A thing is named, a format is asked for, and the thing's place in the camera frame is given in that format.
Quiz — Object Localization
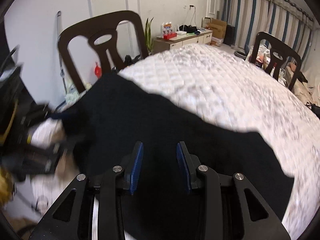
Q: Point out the black pants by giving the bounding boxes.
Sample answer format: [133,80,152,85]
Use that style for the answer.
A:
[61,74,294,239]

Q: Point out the white quilted floral bedspread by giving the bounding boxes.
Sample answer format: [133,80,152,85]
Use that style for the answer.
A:
[120,45,319,239]

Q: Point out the dark wooden chair near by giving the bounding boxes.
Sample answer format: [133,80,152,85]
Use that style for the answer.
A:
[57,10,149,93]

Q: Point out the dark wooden chair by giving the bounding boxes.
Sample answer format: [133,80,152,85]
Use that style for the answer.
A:
[57,10,149,93]
[249,31,302,91]

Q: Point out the green snake plant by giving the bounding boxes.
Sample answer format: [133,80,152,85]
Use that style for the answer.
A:
[144,18,153,54]

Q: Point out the dark wooden chair far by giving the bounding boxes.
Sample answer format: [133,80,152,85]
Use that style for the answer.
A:
[249,31,302,91]

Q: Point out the low white cabinet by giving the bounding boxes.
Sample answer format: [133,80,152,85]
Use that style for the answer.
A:
[152,29,213,54]

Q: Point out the black speaker box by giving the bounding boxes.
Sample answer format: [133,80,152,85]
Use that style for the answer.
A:
[223,24,235,46]

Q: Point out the red white tissue box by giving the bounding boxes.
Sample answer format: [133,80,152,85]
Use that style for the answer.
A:
[161,22,177,40]

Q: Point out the cardboard box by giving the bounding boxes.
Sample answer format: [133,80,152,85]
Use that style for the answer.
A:
[206,19,227,47]

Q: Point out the striped blue beige curtain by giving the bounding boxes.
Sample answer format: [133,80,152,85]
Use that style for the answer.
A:
[220,0,314,59]

